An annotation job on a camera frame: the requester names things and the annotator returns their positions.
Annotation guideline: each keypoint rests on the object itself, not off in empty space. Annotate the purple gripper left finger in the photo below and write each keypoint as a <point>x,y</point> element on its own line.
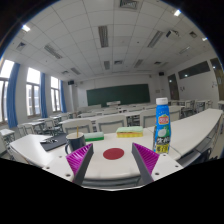
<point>79,161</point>

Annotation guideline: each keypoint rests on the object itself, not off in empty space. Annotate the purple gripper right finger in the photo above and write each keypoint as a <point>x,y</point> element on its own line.
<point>146,160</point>

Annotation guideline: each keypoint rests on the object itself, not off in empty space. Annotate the dark blue mug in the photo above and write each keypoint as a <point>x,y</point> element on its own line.
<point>74,142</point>

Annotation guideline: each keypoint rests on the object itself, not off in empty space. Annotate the black notebook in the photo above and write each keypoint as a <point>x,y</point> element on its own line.
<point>53,142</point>

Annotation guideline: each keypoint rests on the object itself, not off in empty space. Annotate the wooden stick in mug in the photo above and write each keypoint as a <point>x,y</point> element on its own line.
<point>77,131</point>

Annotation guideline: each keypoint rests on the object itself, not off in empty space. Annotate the red round sticker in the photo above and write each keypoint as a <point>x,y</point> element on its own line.
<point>113,153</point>

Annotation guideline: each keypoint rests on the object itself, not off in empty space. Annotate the white chair back left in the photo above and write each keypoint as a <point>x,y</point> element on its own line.
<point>71,126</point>

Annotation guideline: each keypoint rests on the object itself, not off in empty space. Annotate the white chair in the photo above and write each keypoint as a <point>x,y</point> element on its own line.
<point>147,118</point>
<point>110,124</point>
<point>71,126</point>

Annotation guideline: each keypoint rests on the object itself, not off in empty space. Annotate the blue drink bottle white cap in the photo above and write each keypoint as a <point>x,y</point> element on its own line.
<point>162,129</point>

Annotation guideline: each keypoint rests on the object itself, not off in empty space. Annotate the yellow green sponge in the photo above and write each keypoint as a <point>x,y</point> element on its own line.
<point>132,131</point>

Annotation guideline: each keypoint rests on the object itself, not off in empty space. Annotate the white chair back right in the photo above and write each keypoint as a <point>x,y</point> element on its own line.
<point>147,118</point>

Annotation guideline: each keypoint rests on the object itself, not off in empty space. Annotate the white chair back middle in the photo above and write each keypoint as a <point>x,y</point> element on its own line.
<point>110,124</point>

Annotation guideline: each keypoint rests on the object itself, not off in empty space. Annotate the blue curtain middle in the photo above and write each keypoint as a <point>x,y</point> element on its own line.
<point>43,96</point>

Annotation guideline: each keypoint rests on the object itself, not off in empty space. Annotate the blue curtain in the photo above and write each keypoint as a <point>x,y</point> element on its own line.
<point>63,103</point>
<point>11,96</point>
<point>43,96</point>

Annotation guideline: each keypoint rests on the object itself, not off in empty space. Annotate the green chalkboard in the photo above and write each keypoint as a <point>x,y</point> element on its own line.
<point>126,94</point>

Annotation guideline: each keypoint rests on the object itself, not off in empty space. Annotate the blue curtain right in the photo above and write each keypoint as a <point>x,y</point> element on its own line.
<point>63,103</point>

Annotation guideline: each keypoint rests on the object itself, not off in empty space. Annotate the blue curtain left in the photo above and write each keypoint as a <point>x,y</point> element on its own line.
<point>11,96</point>

